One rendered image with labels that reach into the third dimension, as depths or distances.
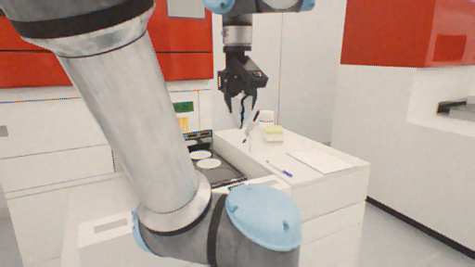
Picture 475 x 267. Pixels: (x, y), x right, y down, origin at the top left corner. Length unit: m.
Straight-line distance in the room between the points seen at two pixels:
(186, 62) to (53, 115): 0.53
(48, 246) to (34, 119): 0.53
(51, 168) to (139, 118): 1.00
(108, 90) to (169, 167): 0.12
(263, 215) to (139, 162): 0.18
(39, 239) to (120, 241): 0.75
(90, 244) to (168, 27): 0.82
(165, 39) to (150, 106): 0.89
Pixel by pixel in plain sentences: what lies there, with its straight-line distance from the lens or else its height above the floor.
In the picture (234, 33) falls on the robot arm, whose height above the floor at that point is 1.38.
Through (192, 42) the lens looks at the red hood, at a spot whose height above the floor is 1.38.
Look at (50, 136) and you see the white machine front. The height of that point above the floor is 1.03.
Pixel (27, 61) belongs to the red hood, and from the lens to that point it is 1.16.
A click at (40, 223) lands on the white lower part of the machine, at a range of 1.38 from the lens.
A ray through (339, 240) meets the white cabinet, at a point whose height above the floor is 0.69.
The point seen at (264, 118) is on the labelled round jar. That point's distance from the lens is 1.32.
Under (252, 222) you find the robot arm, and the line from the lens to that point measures 0.39.
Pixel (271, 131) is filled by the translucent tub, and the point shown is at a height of 1.03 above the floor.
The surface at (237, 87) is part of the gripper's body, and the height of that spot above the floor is 1.26.
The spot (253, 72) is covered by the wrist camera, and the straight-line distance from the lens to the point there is 0.63.
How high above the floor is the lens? 1.34
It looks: 16 degrees down
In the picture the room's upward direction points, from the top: straight up
